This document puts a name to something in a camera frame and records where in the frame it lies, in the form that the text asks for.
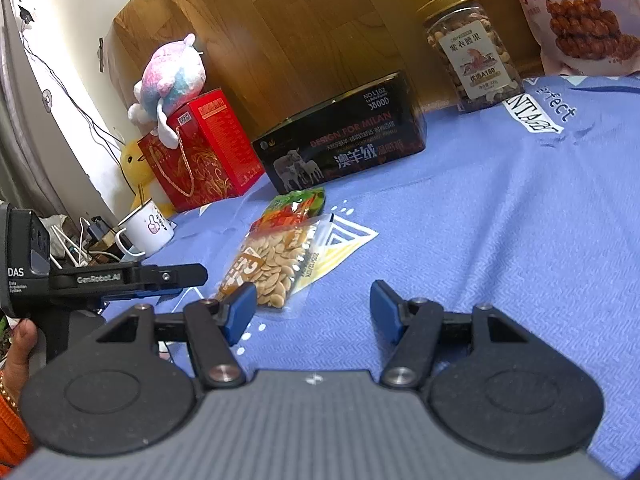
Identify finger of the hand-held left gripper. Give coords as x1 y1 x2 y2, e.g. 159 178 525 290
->
102 262 209 306

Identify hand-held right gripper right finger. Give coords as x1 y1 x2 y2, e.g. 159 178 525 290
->
369 280 528 391

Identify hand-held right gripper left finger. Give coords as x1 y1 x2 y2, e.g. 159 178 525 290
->
95 282 258 391

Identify clear seed snack packet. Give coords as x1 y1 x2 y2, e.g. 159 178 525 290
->
215 212 333 316

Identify person's left forearm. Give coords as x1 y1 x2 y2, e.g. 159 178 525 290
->
0 382 36 466

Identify person's left hand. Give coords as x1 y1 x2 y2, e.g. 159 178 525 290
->
0 317 40 391

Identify white enamel mug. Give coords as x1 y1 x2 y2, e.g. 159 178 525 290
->
115 199 177 257

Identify black power adapter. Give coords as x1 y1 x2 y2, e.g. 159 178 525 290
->
87 216 112 241

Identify yellow duck plush toy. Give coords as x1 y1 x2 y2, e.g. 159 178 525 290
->
119 139 176 216

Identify red gift box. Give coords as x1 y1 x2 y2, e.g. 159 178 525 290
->
137 88 266 213

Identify blue printed blanket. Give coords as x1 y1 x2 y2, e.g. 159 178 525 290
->
100 72 640 480

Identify black cardboard box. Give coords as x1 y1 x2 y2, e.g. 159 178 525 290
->
251 71 428 195

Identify pastel plush toy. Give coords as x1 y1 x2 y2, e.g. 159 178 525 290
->
127 33 206 150

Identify clear plastic nut jar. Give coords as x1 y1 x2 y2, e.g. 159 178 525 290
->
416 0 523 113

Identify wooden panel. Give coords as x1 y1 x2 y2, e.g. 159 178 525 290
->
112 0 546 196

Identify large pink snack bag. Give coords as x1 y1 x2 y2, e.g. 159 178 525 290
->
487 0 640 78

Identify white charging cable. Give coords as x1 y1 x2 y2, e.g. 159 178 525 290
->
47 225 123 268

